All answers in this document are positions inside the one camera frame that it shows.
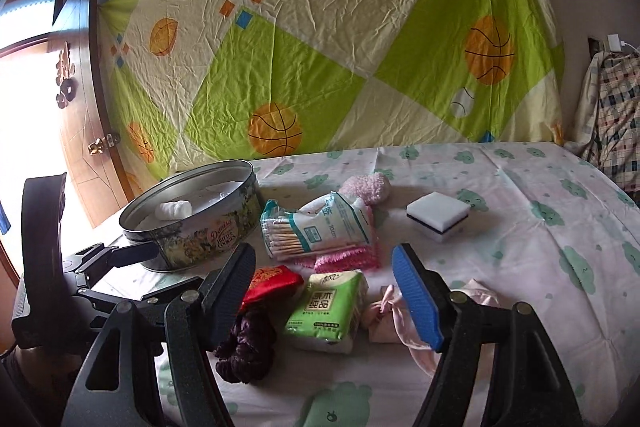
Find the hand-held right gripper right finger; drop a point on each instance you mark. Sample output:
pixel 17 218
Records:
pixel 415 297

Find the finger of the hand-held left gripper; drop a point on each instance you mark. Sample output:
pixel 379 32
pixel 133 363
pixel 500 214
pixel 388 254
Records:
pixel 132 254
pixel 150 297

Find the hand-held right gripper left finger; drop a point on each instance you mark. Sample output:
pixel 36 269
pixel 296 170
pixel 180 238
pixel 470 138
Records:
pixel 232 292

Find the pale pink cloth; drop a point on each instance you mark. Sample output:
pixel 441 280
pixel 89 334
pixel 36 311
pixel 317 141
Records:
pixel 387 322

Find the red embroidered pouch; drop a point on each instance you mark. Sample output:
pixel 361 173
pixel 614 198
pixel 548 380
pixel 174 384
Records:
pixel 272 284

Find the round printed cookie tin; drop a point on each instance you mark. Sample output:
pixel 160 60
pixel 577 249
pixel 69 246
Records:
pixel 210 237

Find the white fluffy sock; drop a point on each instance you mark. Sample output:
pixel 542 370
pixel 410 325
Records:
pixel 174 210

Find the cotton swab bag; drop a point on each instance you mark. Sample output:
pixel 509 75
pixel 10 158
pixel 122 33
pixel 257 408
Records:
pixel 320 227

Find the person's left forearm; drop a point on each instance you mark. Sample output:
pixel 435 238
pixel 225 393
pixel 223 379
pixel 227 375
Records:
pixel 30 382

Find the dark purple scrunchie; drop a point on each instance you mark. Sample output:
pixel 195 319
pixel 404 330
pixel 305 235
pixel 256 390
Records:
pixel 247 342

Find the hot pink microfiber cloth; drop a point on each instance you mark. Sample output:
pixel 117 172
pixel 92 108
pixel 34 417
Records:
pixel 350 259

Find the green tissue pack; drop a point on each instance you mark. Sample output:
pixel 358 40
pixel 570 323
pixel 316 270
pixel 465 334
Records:
pixel 327 312

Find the white sponge block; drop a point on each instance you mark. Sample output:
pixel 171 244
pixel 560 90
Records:
pixel 437 209

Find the pink fluffy plush ball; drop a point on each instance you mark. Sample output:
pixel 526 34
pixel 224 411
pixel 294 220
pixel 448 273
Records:
pixel 367 189

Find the cloud print bed sheet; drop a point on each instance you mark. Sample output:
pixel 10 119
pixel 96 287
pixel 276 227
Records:
pixel 525 232

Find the wooden door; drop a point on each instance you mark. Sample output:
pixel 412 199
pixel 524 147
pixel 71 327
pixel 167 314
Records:
pixel 85 117

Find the hanging door ornament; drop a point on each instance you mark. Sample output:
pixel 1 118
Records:
pixel 65 79

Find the green sports print sheet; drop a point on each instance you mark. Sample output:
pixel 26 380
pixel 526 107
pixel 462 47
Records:
pixel 320 57

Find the plaid cloth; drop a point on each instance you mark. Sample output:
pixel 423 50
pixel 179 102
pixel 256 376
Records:
pixel 617 122

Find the dark wall outlet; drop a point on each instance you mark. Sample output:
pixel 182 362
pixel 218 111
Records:
pixel 593 47

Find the white wall charger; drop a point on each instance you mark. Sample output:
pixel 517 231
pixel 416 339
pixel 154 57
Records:
pixel 614 43

